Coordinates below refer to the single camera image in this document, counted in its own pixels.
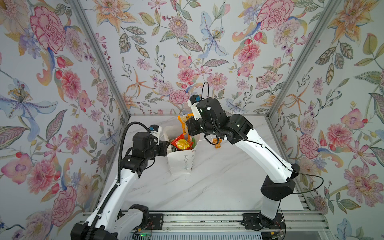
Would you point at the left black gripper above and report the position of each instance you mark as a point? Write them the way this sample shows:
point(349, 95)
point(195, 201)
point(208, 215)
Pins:
point(163, 147)

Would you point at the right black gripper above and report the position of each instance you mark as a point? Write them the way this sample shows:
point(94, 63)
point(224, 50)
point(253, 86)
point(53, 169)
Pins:
point(191, 126)

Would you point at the small orange candy packet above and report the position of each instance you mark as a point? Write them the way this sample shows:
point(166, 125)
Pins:
point(183, 119)

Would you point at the small red snack packet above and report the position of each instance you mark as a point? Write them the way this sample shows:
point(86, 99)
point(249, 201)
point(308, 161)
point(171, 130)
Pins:
point(180, 143)

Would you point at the white paper gift bag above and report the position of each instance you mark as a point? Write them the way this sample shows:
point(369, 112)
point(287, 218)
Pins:
point(179, 162)

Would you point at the orange Foxs candy bag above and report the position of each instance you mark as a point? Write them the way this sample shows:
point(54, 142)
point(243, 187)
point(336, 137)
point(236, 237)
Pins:
point(192, 142)

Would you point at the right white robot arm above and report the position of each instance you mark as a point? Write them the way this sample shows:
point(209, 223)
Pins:
point(279, 182)

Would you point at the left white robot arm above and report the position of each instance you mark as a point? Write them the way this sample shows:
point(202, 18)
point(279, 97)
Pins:
point(111, 195)

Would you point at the small orange snack packet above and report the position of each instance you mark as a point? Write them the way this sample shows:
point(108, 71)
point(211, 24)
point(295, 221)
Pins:
point(217, 143)

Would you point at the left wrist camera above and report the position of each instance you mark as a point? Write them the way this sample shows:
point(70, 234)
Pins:
point(155, 130)

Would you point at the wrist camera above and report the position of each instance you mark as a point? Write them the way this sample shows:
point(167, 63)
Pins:
point(192, 103)
point(155, 130)

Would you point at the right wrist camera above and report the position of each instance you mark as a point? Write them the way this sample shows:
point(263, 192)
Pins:
point(192, 103)

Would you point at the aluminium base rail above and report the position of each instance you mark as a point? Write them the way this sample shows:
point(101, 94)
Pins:
point(236, 221)

